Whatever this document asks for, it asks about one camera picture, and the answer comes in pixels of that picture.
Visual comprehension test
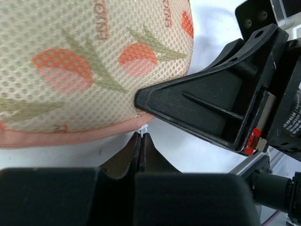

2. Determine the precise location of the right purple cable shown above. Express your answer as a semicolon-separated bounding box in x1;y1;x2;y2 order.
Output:
261;210;280;226

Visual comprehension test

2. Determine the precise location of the peach mesh laundry bag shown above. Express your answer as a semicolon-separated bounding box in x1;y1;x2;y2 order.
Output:
0;0;194;149

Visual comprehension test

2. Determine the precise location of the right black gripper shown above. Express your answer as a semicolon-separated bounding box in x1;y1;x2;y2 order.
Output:
134;24;301;161

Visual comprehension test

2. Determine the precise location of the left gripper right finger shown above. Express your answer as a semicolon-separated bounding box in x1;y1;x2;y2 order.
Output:
135;133;260;226

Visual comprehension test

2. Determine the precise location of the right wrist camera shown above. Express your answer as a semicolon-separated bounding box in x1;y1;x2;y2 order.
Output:
235;0;301;40

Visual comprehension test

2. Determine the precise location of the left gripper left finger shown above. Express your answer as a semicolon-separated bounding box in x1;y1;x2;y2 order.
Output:
0;133;141;226

